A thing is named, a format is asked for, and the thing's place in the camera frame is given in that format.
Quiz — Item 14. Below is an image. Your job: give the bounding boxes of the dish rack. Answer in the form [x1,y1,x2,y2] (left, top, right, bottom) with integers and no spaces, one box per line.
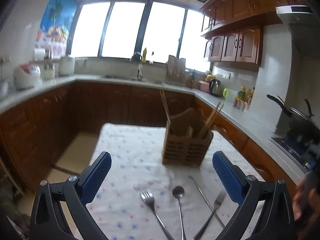
[165,55,187,85]

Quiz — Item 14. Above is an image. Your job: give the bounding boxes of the paper towel roll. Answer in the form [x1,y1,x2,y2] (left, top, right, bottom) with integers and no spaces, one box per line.
[34,48,46,61]

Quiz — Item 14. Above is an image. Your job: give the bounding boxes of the person's right hand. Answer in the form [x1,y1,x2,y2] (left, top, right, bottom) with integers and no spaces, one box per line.
[292,180,320,229]

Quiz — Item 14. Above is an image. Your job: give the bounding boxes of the grey kitchen countertop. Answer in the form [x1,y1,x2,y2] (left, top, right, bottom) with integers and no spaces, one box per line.
[0,74,308,175]

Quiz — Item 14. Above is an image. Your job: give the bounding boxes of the metal chopstick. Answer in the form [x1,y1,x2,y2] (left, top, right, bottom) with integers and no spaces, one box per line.
[188,175,226,228]

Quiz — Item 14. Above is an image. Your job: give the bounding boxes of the gas stove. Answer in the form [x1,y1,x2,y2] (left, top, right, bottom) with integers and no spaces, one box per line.
[269,136,313,173]

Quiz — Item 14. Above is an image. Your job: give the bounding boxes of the white floral tablecloth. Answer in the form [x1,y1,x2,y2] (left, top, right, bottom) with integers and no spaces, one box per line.
[86,122,267,240]

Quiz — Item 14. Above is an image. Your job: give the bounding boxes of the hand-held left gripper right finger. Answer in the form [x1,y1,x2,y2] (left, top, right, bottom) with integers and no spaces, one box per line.
[212,151,295,240]

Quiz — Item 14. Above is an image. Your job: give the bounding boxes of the steel electric kettle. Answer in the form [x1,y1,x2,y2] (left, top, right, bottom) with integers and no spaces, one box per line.
[209,79,222,97]

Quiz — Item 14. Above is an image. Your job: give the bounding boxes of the wooden utensil holder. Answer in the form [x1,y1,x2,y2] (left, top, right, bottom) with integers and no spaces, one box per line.
[161,107,214,167]

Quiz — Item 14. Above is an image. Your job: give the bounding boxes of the wooden upper kitchen cabinets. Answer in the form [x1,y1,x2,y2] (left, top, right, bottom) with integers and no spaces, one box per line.
[199,0,308,67]

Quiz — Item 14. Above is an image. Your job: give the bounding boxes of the set of spice jars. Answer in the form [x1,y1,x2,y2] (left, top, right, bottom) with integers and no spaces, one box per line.
[233,86,255,112]

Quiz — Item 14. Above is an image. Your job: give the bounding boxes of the range hood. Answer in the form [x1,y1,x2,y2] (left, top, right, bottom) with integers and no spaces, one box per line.
[275,5,320,46]

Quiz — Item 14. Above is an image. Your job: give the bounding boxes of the black wok with lid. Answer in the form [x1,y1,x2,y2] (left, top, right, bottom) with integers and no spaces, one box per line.
[266,94,320,148]

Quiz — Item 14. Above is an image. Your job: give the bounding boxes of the metal spoon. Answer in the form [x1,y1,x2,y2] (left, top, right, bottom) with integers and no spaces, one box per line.
[172,185,187,240]

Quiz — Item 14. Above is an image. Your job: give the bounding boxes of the wooden lower kitchen cabinets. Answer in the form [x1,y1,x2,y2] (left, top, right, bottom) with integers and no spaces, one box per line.
[0,80,308,200]

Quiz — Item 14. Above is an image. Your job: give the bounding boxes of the kitchen window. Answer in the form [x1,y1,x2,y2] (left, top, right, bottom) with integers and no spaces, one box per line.
[69,1,213,72]

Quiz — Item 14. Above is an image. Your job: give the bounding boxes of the white and red rice cooker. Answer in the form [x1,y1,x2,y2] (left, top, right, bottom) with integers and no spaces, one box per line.
[13,64,43,91]

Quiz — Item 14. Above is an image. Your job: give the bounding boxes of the wooden kitchen cabinets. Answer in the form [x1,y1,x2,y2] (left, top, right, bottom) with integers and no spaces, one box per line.
[199,0,308,67]
[0,80,308,200]

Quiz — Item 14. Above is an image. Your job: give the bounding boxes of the long wooden chopstick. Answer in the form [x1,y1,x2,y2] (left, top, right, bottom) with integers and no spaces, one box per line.
[160,89,173,132]

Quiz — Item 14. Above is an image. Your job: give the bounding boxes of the metal fork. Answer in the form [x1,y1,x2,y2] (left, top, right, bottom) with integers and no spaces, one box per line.
[194,190,227,240]
[139,189,174,240]

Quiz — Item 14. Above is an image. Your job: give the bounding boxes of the colourful fruit wall poster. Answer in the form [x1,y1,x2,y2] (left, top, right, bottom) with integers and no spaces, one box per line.
[35,0,78,55]

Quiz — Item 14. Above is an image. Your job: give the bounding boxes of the white cooker pot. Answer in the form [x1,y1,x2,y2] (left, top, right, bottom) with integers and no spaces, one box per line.
[58,57,75,76]

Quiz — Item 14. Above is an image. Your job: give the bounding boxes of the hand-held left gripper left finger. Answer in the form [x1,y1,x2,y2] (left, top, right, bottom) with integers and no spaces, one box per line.
[30,151,112,240]

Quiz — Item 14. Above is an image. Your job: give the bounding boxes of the sink faucet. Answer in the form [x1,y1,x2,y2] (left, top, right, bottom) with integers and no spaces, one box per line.
[130,52,144,80]

